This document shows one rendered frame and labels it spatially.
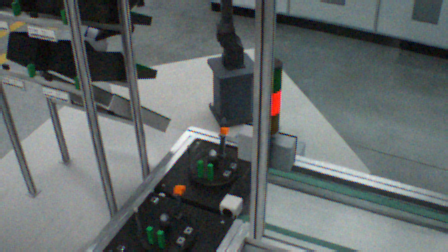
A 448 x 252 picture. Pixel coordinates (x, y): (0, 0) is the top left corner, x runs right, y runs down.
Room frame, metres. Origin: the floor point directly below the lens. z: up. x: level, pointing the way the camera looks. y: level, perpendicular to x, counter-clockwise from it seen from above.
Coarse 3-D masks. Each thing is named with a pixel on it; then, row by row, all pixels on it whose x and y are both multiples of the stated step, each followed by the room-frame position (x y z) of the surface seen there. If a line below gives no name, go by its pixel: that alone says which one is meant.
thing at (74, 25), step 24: (72, 0) 0.89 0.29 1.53; (120, 0) 1.04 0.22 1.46; (72, 24) 0.88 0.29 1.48; (120, 24) 1.04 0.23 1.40; (0, 96) 1.03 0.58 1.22; (96, 120) 0.89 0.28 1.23; (96, 144) 0.88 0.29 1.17; (144, 144) 1.05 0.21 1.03; (24, 168) 1.03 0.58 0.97; (144, 168) 1.04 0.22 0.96
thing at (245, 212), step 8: (248, 200) 0.94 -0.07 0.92; (248, 208) 0.91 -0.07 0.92; (224, 216) 0.85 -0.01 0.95; (240, 216) 0.85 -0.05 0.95; (248, 216) 0.85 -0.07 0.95; (248, 232) 0.79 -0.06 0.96; (248, 240) 0.77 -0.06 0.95; (256, 240) 0.76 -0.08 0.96; (264, 240) 0.76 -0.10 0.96; (272, 240) 0.76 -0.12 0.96; (248, 248) 0.77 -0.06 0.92; (256, 248) 0.76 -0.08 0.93; (264, 248) 0.76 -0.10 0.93; (272, 248) 0.74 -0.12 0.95; (280, 248) 0.73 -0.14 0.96; (288, 248) 0.73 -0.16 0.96; (296, 248) 0.73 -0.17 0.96
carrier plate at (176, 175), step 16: (192, 144) 1.12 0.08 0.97; (208, 144) 1.12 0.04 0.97; (240, 160) 1.05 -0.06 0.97; (176, 176) 0.99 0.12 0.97; (240, 176) 0.98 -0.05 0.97; (160, 192) 0.93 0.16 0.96; (192, 192) 0.92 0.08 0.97; (208, 192) 0.92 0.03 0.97; (224, 192) 0.92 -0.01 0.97; (240, 192) 0.92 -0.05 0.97; (208, 208) 0.87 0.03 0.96
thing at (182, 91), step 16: (176, 64) 1.81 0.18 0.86; (192, 64) 1.81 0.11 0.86; (144, 80) 1.69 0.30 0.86; (160, 80) 1.69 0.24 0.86; (176, 80) 1.68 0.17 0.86; (192, 80) 1.68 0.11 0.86; (208, 80) 1.67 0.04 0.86; (128, 96) 1.57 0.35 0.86; (144, 96) 1.57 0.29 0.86; (160, 96) 1.57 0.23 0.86; (176, 96) 1.56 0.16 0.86; (192, 96) 1.56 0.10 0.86; (208, 96) 1.56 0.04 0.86; (160, 112) 1.46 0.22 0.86; (176, 112) 1.45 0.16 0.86; (192, 112) 1.45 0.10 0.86; (208, 112) 1.45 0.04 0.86; (176, 128) 1.36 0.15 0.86; (208, 128) 1.35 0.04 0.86; (240, 128) 1.35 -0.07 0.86
